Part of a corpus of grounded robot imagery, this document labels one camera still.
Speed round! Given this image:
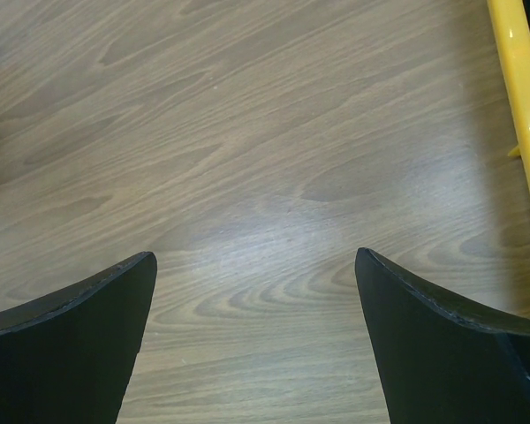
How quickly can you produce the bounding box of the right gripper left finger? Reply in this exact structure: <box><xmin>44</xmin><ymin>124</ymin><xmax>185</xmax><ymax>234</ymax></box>
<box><xmin>0</xmin><ymin>252</ymin><xmax>157</xmax><ymax>423</ymax></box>

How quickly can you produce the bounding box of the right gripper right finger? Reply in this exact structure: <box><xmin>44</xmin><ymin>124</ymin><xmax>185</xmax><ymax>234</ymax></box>
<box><xmin>355</xmin><ymin>248</ymin><xmax>530</xmax><ymax>423</ymax></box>

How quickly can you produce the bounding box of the yellow plastic bin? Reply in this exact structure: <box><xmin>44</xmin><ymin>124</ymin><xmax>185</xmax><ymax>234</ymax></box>
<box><xmin>488</xmin><ymin>1</ymin><xmax>530</xmax><ymax>193</ymax></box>

